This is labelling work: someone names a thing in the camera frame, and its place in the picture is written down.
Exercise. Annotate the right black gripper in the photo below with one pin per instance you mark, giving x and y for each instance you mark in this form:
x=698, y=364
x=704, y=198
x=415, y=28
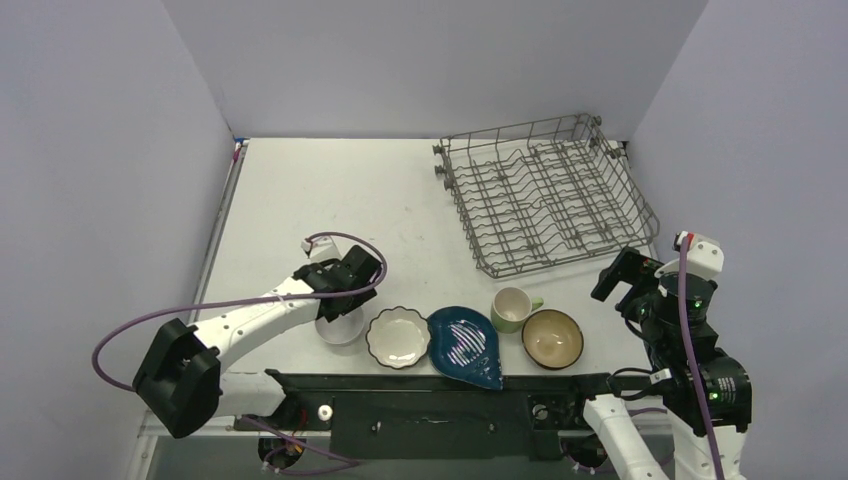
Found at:
x=622, y=276

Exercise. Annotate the white scalloped black-rimmed dish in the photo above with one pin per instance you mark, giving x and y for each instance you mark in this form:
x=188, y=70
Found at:
x=398, y=338

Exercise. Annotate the grey wire dish rack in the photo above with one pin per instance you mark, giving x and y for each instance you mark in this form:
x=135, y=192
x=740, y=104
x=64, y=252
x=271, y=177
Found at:
x=540, y=194

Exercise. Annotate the blue leaf-shaped plate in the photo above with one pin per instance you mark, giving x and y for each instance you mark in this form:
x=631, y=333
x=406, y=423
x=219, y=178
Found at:
x=464, y=346

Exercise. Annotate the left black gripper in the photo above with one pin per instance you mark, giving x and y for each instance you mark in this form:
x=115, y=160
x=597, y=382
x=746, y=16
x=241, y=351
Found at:
x=362, y=298

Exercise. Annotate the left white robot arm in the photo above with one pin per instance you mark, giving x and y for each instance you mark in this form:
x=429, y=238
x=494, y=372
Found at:
x=185, y=378

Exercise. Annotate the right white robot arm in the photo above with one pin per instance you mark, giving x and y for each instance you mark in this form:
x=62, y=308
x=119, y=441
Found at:
x=707, y=395

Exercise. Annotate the brown black-rimmed bowl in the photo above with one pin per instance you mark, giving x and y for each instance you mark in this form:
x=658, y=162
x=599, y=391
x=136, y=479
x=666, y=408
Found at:
x=552, y=339

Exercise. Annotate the black front mounting rail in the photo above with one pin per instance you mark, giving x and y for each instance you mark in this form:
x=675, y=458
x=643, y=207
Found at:
x=430, y=417

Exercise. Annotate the green mug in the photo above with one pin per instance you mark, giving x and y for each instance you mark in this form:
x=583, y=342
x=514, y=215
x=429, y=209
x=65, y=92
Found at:
x=511, y=307

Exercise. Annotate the plain white bowl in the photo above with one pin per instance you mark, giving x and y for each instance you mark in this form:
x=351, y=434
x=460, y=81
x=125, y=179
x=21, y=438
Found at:
x=343, y=330

